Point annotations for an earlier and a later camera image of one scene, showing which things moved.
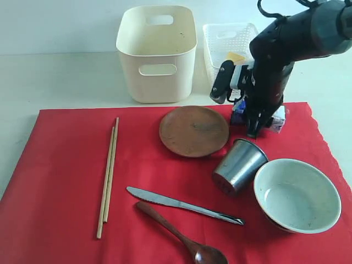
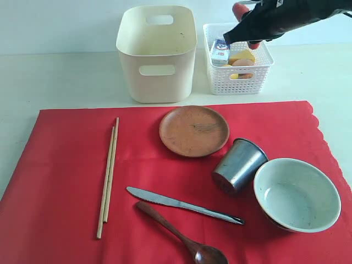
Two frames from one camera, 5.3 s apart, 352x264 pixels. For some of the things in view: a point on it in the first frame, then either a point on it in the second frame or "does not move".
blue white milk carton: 239,115 to 220,53
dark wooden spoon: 201,254 does not move
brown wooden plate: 193,131 does not move
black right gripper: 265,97 to 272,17
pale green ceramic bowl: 297,196 does not move
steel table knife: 173,202 does not move
